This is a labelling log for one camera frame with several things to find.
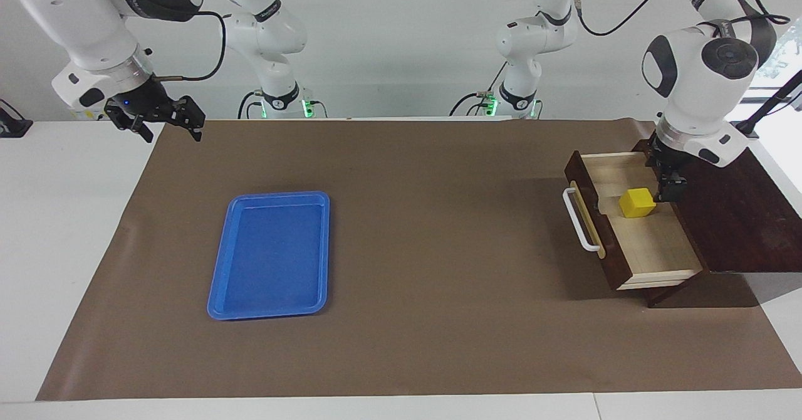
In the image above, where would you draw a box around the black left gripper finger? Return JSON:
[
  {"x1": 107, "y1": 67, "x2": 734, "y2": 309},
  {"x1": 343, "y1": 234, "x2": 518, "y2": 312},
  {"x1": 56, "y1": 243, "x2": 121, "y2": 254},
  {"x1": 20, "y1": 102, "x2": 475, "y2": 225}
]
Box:
[{"x1": 658, "y1": 176, "x2": 688, "y2": 203}]

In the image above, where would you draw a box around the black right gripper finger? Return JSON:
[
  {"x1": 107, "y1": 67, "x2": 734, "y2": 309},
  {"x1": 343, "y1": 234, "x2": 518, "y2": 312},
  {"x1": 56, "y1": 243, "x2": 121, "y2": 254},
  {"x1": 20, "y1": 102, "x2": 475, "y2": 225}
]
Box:
[
  {"x1": 103, "y1": 103, "x2": 154, "y2": 144},
  {"x1": 180, "y1": 95, "x2": 206, "y2": 142}
]

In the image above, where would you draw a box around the yellow cube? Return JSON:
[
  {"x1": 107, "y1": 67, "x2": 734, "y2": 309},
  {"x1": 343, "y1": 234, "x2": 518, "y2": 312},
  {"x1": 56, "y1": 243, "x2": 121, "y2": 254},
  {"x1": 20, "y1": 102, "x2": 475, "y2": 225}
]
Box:
[{"x1": 619, "y1": 187, "x2": 657, "y2": 219}]

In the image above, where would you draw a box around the wooden drawer with white handle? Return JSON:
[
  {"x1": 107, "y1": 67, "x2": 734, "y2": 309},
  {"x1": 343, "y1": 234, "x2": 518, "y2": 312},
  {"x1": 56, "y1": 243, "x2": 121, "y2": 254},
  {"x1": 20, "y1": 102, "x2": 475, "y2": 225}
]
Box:
[{"x1": 562, "y1": 150, "x2": 704, "y2": 291}]

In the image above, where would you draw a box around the dark wooden drawer cabinet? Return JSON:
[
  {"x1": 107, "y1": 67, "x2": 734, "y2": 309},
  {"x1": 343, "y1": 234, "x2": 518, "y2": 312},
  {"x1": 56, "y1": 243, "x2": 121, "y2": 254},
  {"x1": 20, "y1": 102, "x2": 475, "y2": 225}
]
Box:
[{"x1": 632, "y1": 139, "x2": 802, "y2": 308}]

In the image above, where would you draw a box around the black pole stand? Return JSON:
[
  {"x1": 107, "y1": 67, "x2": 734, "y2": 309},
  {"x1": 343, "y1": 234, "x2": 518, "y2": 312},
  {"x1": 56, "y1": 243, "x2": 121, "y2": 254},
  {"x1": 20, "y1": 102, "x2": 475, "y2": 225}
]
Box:
[{"x1": 730, "y1": 69, "x2": 802, "y2": 140}]

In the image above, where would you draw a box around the blue plastic tray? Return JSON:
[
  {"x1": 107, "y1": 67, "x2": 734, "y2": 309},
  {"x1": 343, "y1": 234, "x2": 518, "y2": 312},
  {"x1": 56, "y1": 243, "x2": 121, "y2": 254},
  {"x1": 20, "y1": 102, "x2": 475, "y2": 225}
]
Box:
[{"x1": 207, "y1": 191, "x2": 331, "y2": 320}]

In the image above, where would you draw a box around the brown table mat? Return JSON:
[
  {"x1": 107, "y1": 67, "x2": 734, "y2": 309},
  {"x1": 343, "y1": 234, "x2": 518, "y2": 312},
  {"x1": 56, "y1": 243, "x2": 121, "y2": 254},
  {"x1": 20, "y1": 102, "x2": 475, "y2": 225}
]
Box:
[{"x1": 36, "y1": 118, "x2": 802, "y2": 402}]

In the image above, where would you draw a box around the black base cable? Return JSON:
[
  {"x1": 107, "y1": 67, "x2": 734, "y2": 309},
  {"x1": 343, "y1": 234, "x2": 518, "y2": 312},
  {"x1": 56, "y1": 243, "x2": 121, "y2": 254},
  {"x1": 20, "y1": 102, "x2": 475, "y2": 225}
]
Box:
[
  {"x1": 237, "y1": 91, "x2": 264, "y2": 120},
  {"x1": 449, "y1": 92, "x2": 496, "y2": 117}
]

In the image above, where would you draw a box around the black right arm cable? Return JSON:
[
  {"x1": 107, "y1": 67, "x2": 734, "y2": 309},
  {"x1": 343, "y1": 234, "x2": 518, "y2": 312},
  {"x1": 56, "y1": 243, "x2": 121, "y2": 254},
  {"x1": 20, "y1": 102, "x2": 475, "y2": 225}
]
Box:
[{"x1": 154, "y1": 11, "x2": 227, "y2": 82}]

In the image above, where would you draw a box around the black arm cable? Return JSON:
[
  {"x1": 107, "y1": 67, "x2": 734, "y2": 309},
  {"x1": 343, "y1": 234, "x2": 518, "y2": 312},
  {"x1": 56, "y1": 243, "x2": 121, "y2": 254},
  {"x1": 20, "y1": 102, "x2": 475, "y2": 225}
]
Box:
[
  {"x1": 573, "y1": 0, "x2": 791, "y2": 39},
  {"x1": 154, "y1": 11, "x2": 227, "y2": 82}
]

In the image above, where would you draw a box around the black table clamp bracket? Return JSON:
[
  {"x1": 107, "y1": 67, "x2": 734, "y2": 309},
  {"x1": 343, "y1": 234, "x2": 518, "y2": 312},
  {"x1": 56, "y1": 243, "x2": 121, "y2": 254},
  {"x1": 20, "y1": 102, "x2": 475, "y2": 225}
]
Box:
[{"x1": 0, "y1": 99, "x2": 33, "y2": 137}]

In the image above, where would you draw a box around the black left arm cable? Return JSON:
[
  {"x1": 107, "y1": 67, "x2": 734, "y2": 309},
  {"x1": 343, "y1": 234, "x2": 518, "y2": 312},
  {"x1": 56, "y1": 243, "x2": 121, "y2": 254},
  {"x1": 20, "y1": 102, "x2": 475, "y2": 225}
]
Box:
[{"x1": 573, "y1": 0, "x2": 791, "y2": 39}]

